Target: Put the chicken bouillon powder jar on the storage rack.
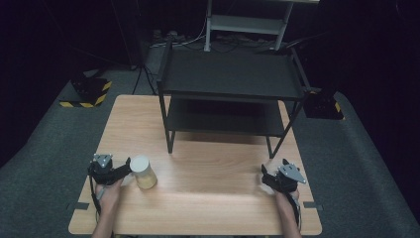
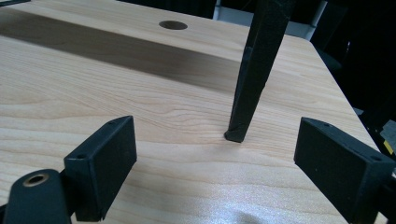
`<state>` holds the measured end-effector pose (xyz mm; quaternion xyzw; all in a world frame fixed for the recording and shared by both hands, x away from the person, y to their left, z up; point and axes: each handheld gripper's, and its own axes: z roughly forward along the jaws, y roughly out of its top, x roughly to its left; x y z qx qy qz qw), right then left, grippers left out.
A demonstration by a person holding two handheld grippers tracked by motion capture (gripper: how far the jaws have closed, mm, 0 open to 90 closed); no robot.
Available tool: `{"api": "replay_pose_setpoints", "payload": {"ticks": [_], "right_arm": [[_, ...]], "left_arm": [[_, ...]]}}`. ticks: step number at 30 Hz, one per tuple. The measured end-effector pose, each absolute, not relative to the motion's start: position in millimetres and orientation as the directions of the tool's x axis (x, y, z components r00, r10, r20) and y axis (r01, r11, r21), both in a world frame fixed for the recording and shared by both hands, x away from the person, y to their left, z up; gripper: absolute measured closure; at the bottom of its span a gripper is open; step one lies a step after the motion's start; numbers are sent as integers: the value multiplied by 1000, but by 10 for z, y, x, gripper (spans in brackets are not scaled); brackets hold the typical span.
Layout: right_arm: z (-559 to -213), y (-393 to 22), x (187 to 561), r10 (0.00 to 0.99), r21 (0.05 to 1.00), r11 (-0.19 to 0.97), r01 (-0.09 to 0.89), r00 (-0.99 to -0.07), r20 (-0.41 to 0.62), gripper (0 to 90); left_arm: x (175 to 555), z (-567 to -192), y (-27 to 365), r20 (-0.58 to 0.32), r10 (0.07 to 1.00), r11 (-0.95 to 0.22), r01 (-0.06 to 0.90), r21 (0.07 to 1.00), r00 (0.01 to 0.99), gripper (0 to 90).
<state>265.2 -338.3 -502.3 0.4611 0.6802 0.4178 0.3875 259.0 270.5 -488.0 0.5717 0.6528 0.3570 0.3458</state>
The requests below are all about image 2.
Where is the black tapered stand leg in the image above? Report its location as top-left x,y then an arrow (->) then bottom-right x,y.
223,0 -> 298,144

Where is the white cabinet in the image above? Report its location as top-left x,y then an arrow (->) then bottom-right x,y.
212,0 -> 329,42

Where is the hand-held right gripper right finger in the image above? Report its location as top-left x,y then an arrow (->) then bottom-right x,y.
293,117 -> 396,224

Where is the grey box with yellow label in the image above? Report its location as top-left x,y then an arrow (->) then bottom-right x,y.
379,119 -> 396,157

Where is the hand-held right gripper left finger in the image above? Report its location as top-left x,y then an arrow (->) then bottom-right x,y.
64,115 -> 138,222

